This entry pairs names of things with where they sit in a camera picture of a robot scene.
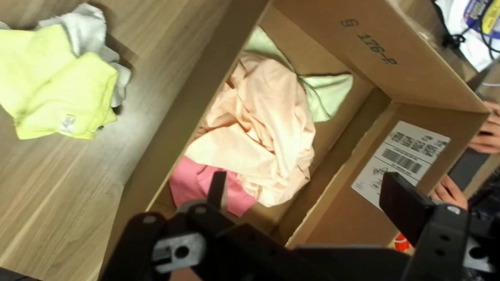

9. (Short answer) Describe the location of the grey laptop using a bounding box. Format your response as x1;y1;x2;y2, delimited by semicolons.
446;147;490;192

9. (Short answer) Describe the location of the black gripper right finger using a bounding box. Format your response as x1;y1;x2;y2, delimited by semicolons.
378;172;500;281

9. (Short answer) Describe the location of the person's right hand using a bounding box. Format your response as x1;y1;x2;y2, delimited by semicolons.
467;100;500;155

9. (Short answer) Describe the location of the white towel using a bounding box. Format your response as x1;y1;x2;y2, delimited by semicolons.
37;2;132;108

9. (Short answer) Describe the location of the brown cardboard box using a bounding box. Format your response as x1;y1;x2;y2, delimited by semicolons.
106;0;493;251

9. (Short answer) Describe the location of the light green towel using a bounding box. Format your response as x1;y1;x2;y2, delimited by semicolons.
243;27;356;123

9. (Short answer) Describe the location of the white bag with cables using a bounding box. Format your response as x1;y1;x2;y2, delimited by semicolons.
434;0;500;72

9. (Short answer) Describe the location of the peach shirt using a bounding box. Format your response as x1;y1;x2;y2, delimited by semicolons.
184;52;317;209

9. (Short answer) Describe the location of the person's left hand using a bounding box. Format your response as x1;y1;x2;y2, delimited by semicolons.
428;175;470;212

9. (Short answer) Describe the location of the yellow towel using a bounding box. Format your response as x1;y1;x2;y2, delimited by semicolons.
0;24;120;141

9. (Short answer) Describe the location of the small orange object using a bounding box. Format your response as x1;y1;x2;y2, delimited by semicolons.
392;233;415;256

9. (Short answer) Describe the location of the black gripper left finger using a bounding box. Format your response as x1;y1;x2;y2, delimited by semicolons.
95;170;293;281

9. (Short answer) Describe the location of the pink shirt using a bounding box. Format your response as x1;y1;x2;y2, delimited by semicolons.
168;156;257;217

